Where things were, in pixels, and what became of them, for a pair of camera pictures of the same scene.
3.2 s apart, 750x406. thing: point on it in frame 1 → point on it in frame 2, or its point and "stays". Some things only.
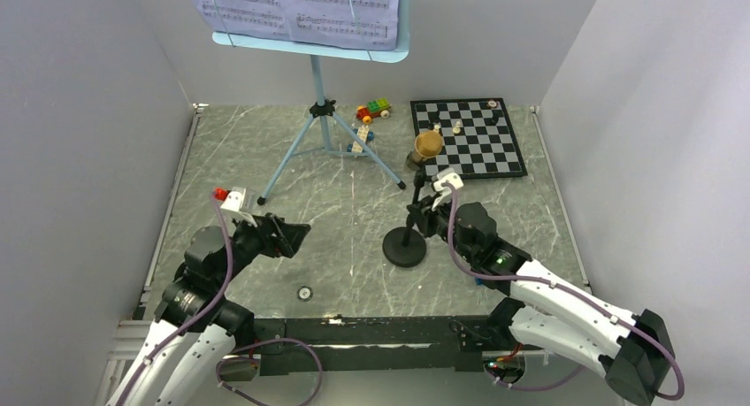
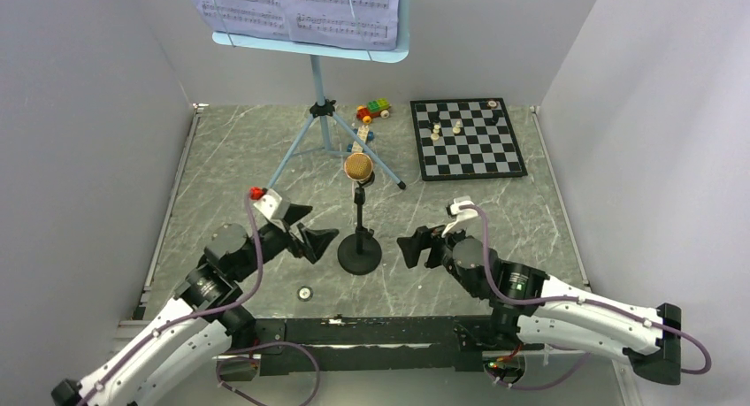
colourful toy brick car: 379,107 stays
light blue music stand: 322,109 stays
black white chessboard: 478,141 stays
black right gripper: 425,217 → 423,238
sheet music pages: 357,14 stays
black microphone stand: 406,247 → 360,254
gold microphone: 427,145 → 358,166
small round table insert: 304,293 stays
